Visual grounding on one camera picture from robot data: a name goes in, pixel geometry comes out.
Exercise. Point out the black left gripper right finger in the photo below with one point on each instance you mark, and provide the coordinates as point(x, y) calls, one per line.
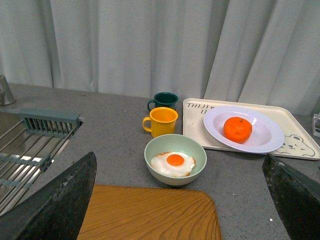
point(296, 198)

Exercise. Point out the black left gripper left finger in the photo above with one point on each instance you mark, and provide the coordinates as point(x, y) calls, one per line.
point(57, 210)

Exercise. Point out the white round deep plate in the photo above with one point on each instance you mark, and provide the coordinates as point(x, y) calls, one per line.
point(266, 134)

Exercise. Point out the orange mandarin fruit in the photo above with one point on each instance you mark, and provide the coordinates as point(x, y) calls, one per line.
point(237, 129)

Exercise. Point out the beige bear serving tray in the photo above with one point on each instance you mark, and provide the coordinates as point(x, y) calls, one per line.
point(297, 144)

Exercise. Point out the wooden cutting board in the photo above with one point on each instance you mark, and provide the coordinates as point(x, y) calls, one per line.
point(138, 213)

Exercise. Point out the grey sink drying rack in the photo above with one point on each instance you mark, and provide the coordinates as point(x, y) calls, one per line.
point(30, 140)

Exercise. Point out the clear acrylic cup rack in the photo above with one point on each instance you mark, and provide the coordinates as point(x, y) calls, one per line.
point(316, 125)

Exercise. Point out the fake fried egg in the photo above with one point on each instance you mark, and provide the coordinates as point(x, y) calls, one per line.
point(173, 164)

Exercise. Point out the metal faucet base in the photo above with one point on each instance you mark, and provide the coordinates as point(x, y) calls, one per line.
point(6, 96)

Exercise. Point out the light green bowl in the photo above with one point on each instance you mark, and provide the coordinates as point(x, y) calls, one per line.
point(176, 143)

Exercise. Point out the yellow enamel mug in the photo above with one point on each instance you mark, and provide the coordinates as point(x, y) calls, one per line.
point(161, 121)

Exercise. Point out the white curtain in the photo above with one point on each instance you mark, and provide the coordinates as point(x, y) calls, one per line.
point(264, 52)

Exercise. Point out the dark green enamel mug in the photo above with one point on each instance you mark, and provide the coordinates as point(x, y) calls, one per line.
point(164, 99)

